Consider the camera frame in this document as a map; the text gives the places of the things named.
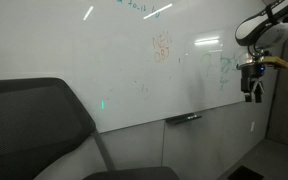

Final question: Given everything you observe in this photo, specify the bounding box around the tan wrist camera mount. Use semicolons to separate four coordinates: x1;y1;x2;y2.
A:
261;55;288;70

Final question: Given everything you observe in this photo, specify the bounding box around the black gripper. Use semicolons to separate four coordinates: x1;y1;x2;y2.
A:
239;63;267;104

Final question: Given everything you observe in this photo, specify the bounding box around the black floor box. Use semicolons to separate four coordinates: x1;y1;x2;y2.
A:
226;167;265;180

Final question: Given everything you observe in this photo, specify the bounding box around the black whiteboard marker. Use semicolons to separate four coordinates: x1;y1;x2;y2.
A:
164;112;203;126

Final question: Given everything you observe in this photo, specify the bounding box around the large wall whiteboard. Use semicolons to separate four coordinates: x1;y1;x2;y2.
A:
0;0;282;134

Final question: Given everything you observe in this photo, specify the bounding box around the black mesh chair backrest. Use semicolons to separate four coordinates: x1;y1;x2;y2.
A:
0;77;97;180

